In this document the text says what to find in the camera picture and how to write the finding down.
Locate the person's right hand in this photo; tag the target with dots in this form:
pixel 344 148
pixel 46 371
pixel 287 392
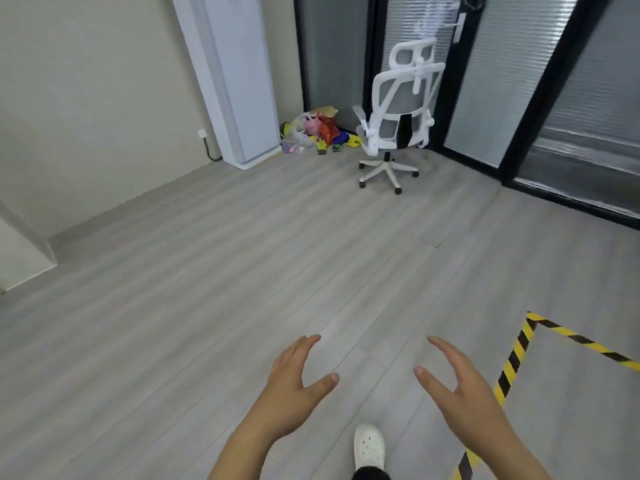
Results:
pixel 470 409

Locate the person's left hand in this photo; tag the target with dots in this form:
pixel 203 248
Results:
pixel 285 399

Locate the white grey mesh office chair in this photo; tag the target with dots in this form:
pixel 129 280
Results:
pixel 400 102

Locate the person's black trousers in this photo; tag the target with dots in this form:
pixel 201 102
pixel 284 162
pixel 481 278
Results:
pixel 371 473

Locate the black yellow floor tape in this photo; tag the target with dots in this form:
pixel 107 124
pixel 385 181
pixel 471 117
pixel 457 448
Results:
pixel 512 364
pixel 585 339

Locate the white perforated clog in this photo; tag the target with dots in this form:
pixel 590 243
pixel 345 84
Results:
pixel 369 444

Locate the yellow sports bib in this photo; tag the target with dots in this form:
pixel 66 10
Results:
pixel 321 146
pixel 286 130

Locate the clear plastic bag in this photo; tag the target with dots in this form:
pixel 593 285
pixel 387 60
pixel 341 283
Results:
pixel 296 140

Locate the blue plastic disc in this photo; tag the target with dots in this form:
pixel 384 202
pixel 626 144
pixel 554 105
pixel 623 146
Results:
pixel 339 138

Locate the yellow bib black print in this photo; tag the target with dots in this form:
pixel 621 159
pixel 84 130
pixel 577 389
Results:
pixel 354 140

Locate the red plastic bag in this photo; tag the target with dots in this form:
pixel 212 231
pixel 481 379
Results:
pixel 328 130

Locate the pink plastic bag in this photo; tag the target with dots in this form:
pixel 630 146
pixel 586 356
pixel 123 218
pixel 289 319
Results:
pixel 313 124

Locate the white standing air conditioner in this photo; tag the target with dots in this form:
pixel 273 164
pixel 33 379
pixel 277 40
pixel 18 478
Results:
pixel 235 69

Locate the frosted glass panel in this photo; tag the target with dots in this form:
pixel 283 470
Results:
pixel 335 54

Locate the metal door hasp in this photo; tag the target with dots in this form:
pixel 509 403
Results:
pixel 474 1

